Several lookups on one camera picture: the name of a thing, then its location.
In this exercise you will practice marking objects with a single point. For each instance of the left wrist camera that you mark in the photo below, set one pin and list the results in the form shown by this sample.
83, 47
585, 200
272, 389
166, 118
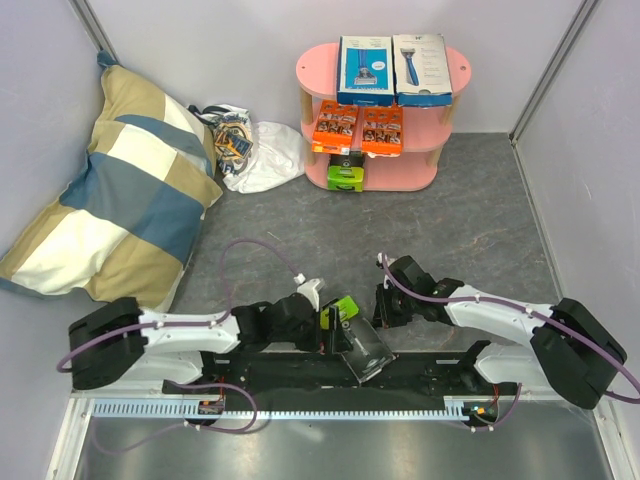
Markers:
310, 289

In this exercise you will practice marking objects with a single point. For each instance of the white blue razor box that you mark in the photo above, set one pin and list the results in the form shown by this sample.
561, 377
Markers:
421, 71

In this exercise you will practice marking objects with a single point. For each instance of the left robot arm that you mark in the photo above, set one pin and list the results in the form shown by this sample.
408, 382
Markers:
124, 343

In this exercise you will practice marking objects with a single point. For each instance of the blue razor box clear front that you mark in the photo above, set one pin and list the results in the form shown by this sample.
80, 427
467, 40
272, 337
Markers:
365, 71

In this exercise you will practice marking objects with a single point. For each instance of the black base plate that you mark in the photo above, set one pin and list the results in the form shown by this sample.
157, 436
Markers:
314, 382

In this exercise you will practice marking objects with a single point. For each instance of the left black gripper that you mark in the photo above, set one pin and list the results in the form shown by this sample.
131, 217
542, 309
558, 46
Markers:
332, 340

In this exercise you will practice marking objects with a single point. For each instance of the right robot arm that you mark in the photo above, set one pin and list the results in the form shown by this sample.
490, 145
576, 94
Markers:
560, 347

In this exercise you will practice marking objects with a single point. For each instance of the grey cable duct rail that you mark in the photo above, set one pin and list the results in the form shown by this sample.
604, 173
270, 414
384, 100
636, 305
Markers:
195, 409

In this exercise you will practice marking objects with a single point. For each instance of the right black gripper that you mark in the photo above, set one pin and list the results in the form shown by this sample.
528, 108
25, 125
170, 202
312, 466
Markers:
382, 318

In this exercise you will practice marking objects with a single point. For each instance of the striped blue beige pillow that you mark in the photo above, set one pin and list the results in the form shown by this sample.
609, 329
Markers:
127, 224

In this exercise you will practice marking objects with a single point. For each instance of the green black razor pack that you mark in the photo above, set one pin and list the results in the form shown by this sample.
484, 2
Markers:
346, 172

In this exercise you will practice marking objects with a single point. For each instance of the pink three-tier shelf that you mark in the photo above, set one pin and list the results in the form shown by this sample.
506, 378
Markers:
425, 130

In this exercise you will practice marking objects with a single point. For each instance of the black green razor box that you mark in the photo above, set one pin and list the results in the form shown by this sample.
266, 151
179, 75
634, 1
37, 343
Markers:
370, 354

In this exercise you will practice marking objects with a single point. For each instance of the orange razor box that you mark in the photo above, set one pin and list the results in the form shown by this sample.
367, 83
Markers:
382, 131
334, 128

